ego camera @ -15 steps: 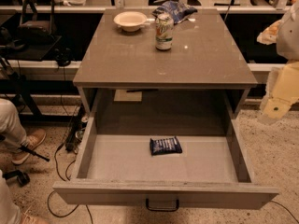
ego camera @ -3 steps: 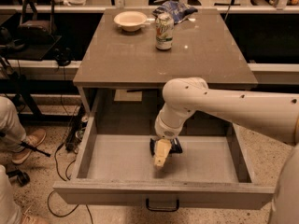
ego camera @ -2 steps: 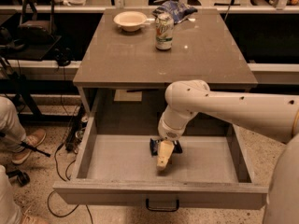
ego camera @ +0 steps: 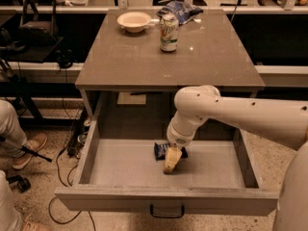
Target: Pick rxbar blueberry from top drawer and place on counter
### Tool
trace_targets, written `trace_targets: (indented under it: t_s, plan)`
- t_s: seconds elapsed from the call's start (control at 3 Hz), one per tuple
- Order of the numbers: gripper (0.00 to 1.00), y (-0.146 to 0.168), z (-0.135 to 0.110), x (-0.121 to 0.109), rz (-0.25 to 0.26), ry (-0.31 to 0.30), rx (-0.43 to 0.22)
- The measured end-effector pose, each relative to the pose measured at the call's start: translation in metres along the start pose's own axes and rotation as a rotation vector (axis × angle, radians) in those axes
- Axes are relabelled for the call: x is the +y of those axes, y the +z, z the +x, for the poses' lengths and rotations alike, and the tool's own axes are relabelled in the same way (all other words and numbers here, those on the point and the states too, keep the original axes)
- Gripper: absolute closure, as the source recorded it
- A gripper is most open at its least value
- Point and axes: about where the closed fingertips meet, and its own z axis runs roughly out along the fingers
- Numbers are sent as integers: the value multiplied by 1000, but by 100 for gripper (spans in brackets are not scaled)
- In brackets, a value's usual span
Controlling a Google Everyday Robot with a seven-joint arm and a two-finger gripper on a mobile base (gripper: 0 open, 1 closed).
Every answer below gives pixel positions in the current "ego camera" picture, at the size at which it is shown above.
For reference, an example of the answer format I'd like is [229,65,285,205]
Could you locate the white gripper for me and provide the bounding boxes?
[163,116,196,173]

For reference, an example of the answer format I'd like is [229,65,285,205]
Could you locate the blue rxbar blueberry wrapper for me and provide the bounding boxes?
[154,143,188,161]

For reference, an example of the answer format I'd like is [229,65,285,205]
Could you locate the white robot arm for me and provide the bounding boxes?
[167,86,308,231]

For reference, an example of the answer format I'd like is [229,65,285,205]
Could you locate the open grey top drawer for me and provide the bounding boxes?
[54,91,280,218]

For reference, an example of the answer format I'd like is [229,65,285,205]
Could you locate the grey cabinet with counter top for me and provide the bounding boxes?
[75,9,265,113]

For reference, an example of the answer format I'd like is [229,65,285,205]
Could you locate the black power strip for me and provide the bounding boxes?
[66,109,88,157]

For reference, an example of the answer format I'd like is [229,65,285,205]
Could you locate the green and white soda can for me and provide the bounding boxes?
[160,13,179,52]

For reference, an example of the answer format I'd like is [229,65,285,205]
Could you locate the tan sneaker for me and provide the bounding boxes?
[13,133,47,170]

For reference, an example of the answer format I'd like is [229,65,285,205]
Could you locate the white ceramic bowl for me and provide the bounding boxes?
[116,12,151,34]

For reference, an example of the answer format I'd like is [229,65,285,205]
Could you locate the blue chip bag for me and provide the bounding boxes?
[157,1,203,25]

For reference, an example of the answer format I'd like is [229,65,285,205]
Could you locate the black headphones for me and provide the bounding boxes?
[56,49,74,69]

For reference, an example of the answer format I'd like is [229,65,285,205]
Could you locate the black caster wheel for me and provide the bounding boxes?
[7,175,31,193]

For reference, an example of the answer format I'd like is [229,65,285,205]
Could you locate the person leg in beige trousers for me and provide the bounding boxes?
[0,100,27,158]

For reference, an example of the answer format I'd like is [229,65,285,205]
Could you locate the black stick tool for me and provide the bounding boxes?
[0,136,52,163]

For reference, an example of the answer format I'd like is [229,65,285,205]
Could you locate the black bag on shelf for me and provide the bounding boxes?
[17,0,58,46]

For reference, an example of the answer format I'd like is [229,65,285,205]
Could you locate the black drawer handle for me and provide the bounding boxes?
[149,205,185,218]

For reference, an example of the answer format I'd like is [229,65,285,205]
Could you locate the black cable on floor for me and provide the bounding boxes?
[47,146,97,231]

